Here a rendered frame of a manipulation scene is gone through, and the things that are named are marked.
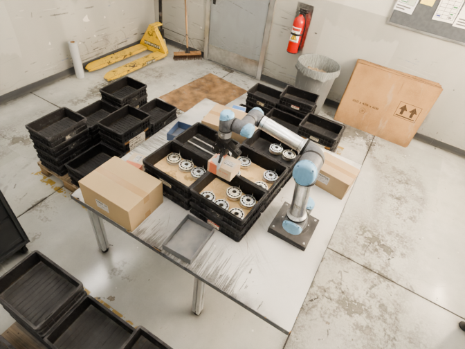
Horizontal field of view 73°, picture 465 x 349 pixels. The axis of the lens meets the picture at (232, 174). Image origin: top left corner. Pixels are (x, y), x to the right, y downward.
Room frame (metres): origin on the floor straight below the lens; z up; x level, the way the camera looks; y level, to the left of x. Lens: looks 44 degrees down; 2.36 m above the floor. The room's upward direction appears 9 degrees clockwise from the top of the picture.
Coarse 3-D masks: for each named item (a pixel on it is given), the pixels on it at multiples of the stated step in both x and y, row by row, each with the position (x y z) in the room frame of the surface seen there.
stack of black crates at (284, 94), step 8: (288, 88) 3.48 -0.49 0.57; (296, 88) 3.45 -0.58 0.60; (280, 96) 3.21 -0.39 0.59; (288, 96) 3.41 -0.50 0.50; (296, 96) 3.44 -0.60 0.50; (304, 96) 3.41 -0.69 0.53; (312, 96) 3.39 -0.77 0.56; (280, 104) 3.21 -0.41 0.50; (288, 104) 3.19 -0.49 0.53; (296, 104) 3.16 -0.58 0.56; (304, 104) 3.12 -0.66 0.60; (312, 104) 3.33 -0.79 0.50; (288, 112) 3.18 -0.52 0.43; (296, 112) 3.13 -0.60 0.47; (304, 112) 3.12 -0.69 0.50; (312, 112) 3.19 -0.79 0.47
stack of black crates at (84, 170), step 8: (96, 144) 2.17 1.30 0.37; (104, 144) 2.19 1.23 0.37; (88, 152) 2.06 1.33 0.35; (96, 152) 2.14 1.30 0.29; (104, 152) 2.18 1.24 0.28; (112, 152) 2.13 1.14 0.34; (72, 160) 1.91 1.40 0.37; (80, 160) 1.98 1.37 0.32; (88, 160) 2.05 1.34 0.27; (96, 160) 2.07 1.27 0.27; (104, 160) 2.08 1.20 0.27; (72, 168) 1.82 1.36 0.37; (80, 168) 1.93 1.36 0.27; (88, 168) 1.94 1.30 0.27; (72, 176) 1.82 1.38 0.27; (80, 176) 1.79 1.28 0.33
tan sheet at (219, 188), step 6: (216, 180) 1.51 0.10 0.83; (210, 186) 1.44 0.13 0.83; (216, 186) 1.45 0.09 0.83; (222, 186) 1.46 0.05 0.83; (228, 186) 1.47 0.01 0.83; (216, 192) 1.40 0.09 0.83; (222, 192) 1.41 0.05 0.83; (216, 198) 1.35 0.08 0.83; (222, 198) 1.36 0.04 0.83; (234, 204) 1.32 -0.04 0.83; (246, 210) 1.29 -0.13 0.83
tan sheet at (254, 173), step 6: (240, 156) 1.79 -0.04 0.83; (240, 168) 1.67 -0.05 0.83; (252, 168) 1.69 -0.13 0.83; (258, 168) 1.70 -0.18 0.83; (240, 174) 1.60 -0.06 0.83; (246, 174) 1.61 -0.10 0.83; (252, 174) 1.62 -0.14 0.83; (258, 174) 1.63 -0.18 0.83; (252, 180) 1.57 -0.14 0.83; (258, 180) 1.58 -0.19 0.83; (270, 186) 1.54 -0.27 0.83
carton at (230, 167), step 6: (216, 156) 1.42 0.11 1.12; (228, 156) 1.44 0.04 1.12; (210, 162) 1.36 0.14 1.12; (222, 162) 1.38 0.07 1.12; (228, 162) 1.39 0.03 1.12; (234, 162) 1.40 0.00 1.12; (240, 162) 1.40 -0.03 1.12; (210, 168) 1.36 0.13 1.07; (216, 168) 1.34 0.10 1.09; (222, 168) 1.33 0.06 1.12; (228, 168) 1.33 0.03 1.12; (234, 168) 1.34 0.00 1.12; (216, 174) 1.34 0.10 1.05; (222, 174) 1.33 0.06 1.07; (228, 174) 1.31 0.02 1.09; (234, 174) 1.35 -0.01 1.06; (228, 180) 1.31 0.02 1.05
